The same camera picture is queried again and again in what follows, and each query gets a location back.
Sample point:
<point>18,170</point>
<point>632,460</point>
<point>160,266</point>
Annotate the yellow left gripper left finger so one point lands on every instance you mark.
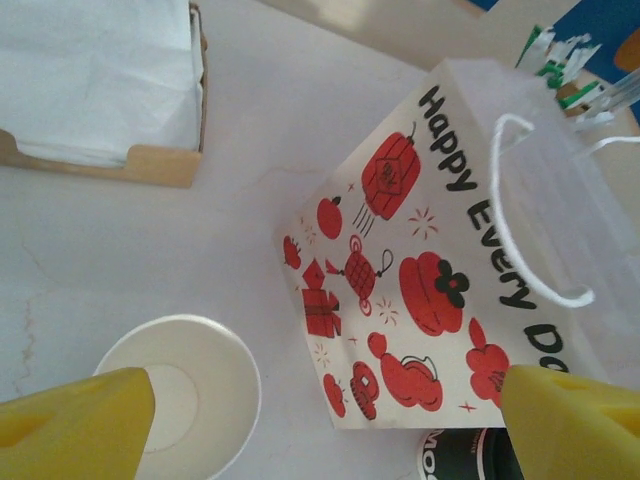
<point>75,435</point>

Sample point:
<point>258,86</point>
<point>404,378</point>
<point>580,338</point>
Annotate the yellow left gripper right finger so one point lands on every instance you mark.
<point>575,430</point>

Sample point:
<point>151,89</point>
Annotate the white and black paper cup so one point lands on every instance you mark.
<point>210,360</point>
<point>445,460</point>

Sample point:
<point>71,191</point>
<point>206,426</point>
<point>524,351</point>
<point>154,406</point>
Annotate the red and white paper bag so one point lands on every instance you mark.
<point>400,225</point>

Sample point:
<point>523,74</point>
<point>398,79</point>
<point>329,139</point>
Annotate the white napkins on brown tray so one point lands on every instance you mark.
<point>160,167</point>

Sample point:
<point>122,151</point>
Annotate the white napkin stack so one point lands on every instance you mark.
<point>100,75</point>

